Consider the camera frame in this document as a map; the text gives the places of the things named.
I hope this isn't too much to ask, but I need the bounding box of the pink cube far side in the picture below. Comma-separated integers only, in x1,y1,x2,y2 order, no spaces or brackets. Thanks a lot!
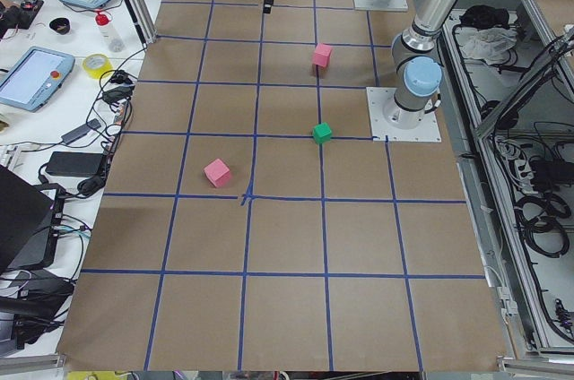
312,43,333,68

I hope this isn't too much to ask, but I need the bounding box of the pink cube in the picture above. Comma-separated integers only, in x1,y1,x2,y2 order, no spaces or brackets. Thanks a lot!
312,43,333,68
204,159,232,188

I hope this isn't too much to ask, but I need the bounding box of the green cube near base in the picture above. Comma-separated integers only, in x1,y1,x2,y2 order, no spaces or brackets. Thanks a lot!
312,122,333,145

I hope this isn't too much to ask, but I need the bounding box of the squeeze bottle red cap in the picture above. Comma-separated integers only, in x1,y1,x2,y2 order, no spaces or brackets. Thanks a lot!
95,11,126,53

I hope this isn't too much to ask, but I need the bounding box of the yellow tape roll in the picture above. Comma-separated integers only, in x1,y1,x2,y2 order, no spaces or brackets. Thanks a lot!
82,53,113,80

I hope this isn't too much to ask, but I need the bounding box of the pink cube near centre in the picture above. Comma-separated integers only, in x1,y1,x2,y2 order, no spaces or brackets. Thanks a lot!
204,159,232,188

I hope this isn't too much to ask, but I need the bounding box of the black bowl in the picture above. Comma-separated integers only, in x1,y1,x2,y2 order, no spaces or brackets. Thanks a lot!
48,17,71,35

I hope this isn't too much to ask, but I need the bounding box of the white crumpled cloth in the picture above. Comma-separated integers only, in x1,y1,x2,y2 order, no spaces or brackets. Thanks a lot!
461,27,517,65

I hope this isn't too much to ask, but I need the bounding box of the teach pendant near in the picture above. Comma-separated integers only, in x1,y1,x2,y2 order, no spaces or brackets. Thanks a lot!
1,47,75,112

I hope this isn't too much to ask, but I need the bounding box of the black power adapter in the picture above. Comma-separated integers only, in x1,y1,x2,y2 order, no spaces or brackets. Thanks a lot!
46,151,104,177

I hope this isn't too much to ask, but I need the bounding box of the black laptop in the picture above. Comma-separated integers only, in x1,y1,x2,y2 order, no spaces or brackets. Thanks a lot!
1,167,64,272

